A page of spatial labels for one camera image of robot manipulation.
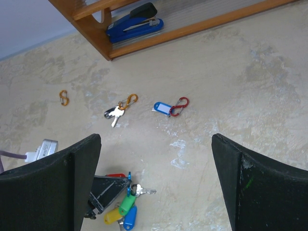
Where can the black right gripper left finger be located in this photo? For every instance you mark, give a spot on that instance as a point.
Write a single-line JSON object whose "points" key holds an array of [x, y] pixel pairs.
{"points": [[50, 194]]}

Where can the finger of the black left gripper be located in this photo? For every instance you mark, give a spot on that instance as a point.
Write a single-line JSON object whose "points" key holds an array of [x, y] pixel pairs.
{"points": [[103, 192]]}

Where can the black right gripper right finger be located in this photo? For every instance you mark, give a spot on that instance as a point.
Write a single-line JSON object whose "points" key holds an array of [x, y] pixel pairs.
{"points": [[260, 193]]}

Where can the red tag key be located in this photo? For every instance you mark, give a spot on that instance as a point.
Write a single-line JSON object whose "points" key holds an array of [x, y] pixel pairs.
{"points": [[116, 175]]}

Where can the teal carabiner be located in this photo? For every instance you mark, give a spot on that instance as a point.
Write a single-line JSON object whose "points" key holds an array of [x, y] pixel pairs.
{"points": [[129, 185]]}

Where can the green tag key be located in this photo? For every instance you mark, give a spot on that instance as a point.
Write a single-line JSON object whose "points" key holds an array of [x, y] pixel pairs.
{"points": [[136, 191]]}

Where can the black tag key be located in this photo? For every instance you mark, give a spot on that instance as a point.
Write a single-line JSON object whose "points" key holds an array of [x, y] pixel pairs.
{"points": [[115, 112]]}

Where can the orange carabiner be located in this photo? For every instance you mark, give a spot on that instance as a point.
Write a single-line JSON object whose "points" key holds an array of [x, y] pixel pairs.
{"points": [[64, 98], [131, 99]]}

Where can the blue tag key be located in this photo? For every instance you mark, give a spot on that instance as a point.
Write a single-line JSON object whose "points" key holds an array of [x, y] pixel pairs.
{"points": [[162, 108], [127, 222]]}

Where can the red carabiner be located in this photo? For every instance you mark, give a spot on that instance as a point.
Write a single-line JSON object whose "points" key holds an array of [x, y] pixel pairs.
{"points": [[178, 108]]}

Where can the yellow tag key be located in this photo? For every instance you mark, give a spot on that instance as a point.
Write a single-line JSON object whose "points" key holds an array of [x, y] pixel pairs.
{"points": [[112, 216]]}

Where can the blue black stapler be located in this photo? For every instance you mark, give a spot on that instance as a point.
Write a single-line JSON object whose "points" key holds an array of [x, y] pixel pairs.
{"points": [[139, 22]]}

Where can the wooden shelf rack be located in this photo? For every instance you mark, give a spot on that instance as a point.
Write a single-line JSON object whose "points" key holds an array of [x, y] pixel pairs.
{"points": [[181, 18]]}

